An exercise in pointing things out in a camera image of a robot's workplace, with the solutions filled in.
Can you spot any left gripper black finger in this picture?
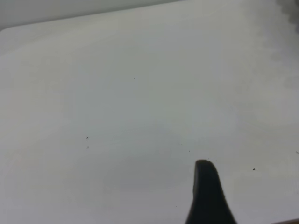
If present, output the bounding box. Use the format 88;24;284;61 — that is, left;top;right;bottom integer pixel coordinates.
185;159;239;224

